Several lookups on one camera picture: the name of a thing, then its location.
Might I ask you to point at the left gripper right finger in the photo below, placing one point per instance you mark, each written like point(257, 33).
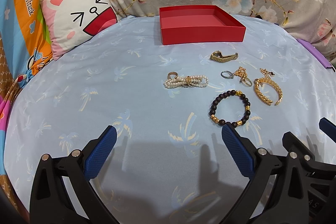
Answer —
point(257, 165)

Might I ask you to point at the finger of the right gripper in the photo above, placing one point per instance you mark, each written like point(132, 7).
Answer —
point(311, 187)
point(328, 128)

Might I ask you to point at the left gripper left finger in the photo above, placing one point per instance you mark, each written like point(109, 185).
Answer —
point(50, 201)

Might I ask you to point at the gold chain cuff bangle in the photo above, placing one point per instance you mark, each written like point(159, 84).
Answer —
point(266, 80)

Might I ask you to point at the gold chain cluster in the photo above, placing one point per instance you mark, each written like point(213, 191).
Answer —
point(241, 73)

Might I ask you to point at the gold wrist watch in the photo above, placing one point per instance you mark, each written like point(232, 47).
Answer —
point(218, 57)

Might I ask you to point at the red shallow jewelry box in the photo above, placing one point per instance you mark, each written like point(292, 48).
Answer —
point(198, 24)

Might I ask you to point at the purple object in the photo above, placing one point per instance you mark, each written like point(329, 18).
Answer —
point(317, 54)

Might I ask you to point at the colourful cartoon bedsheet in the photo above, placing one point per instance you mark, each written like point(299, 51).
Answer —
point(25, 49)

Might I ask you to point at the cat face cushion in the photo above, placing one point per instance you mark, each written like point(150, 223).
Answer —
point(73, 22)

